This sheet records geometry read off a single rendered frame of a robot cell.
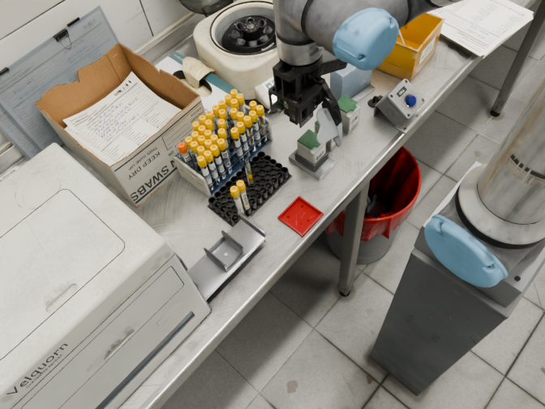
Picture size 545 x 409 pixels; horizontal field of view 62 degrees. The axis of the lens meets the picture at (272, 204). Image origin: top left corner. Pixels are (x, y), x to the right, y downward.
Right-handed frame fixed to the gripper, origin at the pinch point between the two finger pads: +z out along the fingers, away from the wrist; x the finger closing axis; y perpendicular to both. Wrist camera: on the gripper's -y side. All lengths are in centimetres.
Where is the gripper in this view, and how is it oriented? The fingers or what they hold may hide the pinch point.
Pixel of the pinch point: (311, 127)
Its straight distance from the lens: 92.0
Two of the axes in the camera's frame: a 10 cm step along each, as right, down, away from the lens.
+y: -6.5, 6.8, -3.5
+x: 7.6, 5.2, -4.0
